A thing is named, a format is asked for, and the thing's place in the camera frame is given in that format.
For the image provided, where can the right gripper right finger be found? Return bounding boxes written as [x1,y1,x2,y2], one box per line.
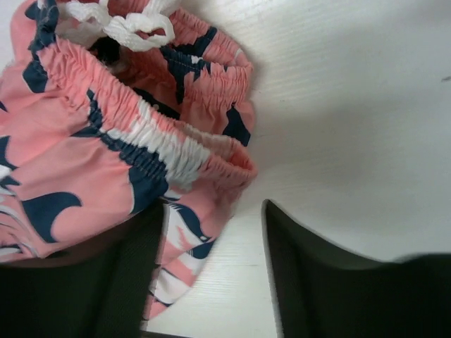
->
[262,200,450,337]

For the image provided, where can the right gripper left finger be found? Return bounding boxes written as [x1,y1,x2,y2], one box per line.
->
[1,201,164,337]

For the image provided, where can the pink shark print shorts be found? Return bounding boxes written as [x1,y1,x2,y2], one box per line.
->
[1,1,257,320]

